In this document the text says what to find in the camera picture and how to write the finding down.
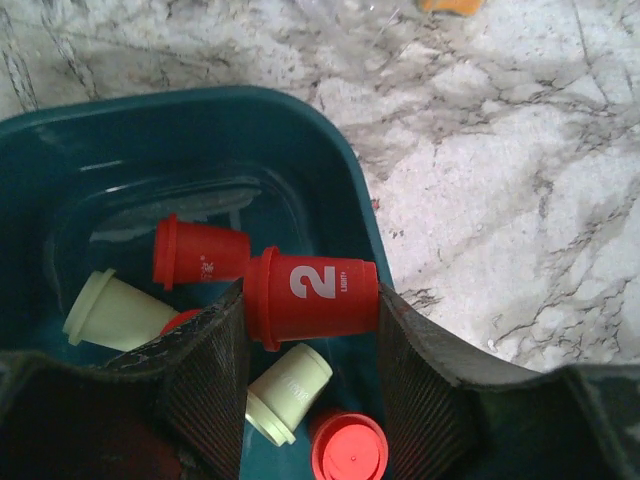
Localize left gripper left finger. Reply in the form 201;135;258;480
1;283;250;479

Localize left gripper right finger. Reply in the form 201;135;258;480
377;286;639;479

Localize red capsule number two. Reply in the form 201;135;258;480
243;247;379;352

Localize red coffee capsule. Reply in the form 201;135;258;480
160;309;200;336
152;214;251;291

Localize red capsule in basket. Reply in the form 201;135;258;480
309;409;389;480

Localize green capsule in basket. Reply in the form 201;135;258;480
62;269;179;352

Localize green capsule upright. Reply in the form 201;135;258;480
245;343;333;447

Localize orange spice bottle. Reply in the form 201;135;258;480
416;0;485;16

